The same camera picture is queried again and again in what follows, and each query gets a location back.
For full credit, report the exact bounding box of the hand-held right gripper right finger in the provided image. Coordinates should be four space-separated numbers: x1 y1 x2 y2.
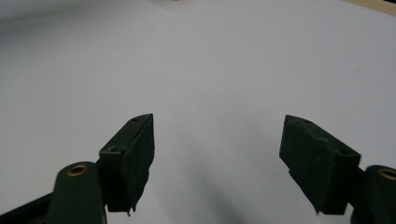
278 114 362 217

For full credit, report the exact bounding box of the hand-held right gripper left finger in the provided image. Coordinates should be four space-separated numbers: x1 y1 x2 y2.
98 113 156 217

